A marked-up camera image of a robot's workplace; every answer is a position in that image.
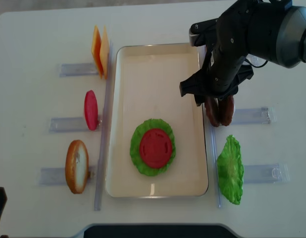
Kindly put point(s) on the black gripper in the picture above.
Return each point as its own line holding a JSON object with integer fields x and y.
{"x": 226, "y": 49}

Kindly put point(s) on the brown meat patty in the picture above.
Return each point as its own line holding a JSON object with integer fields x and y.
{"x": 226, "y": 108}
{"x": 211, "y": 108}

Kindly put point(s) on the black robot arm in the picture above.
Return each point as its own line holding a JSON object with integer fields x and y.
{"x": 274, "y": 31}

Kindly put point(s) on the green lettuce leaf on tray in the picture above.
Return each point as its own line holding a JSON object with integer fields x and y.
{"x": 135, "y": 144}

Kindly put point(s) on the upright green lettuce leaf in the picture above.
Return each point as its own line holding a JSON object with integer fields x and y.
{"x": 231, "y": 171}

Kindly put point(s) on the red tomato slice on tray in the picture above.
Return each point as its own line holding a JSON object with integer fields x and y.
{"x": 155, "y": 148}

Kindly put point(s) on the yellow cheese slice right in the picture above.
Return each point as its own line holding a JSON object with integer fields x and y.
{"x": 104, "y": 52}

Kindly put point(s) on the orange cheese slice left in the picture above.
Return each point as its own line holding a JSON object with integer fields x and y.
{"x": 95, "y": 50}

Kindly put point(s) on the upright red tomato slice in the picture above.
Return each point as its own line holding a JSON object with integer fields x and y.
{"x": 91, "y": 110}

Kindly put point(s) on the upright bread slice left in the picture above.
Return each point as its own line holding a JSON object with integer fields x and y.
{"x": 77, "y": 166}

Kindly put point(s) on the cream rectangular metal tray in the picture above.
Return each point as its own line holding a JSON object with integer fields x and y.
{"x": 147, "y": 80}

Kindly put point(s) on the clear plastic rack right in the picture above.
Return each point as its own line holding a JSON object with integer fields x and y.
{"x": 253, "y": 174}

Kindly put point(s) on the clear plastic rack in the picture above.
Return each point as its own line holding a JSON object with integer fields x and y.
{"x": 56, "y": 176}
{"x": 253, "y": 174}

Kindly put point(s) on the black base at bottom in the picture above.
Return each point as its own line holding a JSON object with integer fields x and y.
{"x": 157, "y": 231}

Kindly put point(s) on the clear plastic rack left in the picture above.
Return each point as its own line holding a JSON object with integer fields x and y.
{"x": 56, "y": 176}

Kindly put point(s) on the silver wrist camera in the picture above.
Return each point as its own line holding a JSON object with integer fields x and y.
{"x": 196, "y": 35}

